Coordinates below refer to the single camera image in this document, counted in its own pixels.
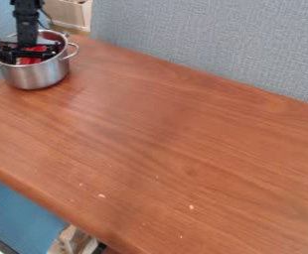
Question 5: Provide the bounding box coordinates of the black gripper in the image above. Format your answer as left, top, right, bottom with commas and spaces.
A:
0, 11, 62, 64

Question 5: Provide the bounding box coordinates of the red plastic block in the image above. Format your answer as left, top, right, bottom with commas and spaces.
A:
17, 46, 47, 65

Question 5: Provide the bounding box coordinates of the stainless steel pot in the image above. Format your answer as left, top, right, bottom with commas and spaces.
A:
0, 30, 79, 90

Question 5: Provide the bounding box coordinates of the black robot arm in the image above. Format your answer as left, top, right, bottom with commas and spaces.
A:
0, 0, 62, 64

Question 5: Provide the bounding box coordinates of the beige wooden cabinet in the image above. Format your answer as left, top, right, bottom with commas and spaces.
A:
45, 0, 93, 32

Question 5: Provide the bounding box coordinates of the black cable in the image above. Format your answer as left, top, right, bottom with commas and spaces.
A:
37, 8, 57, 31

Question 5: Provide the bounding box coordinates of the white frame under table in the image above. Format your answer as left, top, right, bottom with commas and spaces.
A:
47, 225, 98, 254

